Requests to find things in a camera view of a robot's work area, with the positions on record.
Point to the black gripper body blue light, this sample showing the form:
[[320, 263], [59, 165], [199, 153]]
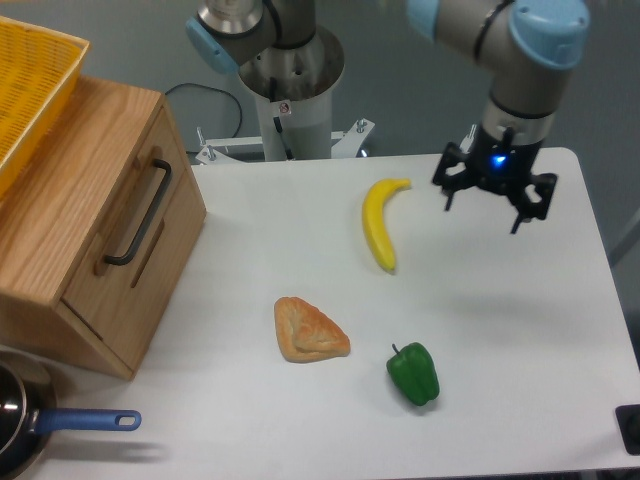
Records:
[[502, 170]]

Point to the wooden top drawer black handle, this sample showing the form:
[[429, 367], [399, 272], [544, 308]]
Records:
[[137, 255]]

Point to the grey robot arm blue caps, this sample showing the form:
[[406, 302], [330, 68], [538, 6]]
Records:
[[530, 48]]

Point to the wooden bottom drawer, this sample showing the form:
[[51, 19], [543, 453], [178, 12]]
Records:
[[128, 334]]

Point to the wooden drawer cabinet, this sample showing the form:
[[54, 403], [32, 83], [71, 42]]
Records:
[[52, 212]]

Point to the yellow banana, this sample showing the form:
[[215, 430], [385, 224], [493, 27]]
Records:
[[373, 222]]

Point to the green bell pepper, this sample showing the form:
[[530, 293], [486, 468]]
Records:
[[412, 371]]

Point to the triangular bread pastry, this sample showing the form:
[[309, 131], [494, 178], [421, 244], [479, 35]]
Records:
[[305, 334]]

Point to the black corner device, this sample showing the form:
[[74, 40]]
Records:
[[628, 418]]

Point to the yellow plastic basket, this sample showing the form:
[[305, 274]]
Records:
[[39, 70]]

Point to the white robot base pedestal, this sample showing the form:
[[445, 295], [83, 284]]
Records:
[[292, 89]]

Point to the black pan blue handle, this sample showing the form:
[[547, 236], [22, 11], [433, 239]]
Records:
[[30, 414]]

